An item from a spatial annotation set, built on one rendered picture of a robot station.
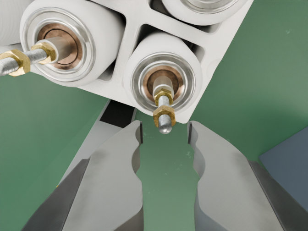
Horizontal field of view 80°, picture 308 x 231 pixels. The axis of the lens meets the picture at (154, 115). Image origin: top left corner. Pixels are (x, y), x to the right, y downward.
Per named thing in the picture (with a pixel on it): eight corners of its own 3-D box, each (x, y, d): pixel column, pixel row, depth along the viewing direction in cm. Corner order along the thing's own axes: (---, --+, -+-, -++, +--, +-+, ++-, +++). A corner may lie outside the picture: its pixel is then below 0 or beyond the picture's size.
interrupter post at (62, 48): (77, 46, 20) (63, 52, 17) (66, 63, 21) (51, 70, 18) (57, 30, 19) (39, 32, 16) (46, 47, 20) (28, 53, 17)
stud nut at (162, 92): (173, 104, 19) (173, 107, 18) (156, 107, 19) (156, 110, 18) (170, 86, 18) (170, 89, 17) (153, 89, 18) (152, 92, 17)
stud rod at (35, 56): (61, 49, 19) (7, 68, 12) (56, 57, 19) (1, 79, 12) (52, 42, 18) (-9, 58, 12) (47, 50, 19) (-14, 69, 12)
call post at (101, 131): (140, 98, 50) (116, 200, 23) (132, 119, 53) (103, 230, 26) (114, 89, 49) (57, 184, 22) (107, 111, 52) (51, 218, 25)
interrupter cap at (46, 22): (110, 45, 20) (109, 46, 19) (74, 92, 23) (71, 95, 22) (46, -13, 18) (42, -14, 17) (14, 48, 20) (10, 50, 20)
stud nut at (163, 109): (176, 123, 16) (177, 129, 15) (156, 126, 16) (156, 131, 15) (173, 102, 15) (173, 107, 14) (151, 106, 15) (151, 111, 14)
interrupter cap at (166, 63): (117, 79, 22) (116, 81, 21) (168, 35, 19) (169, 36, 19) (157, 122, 24) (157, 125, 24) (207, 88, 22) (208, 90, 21)
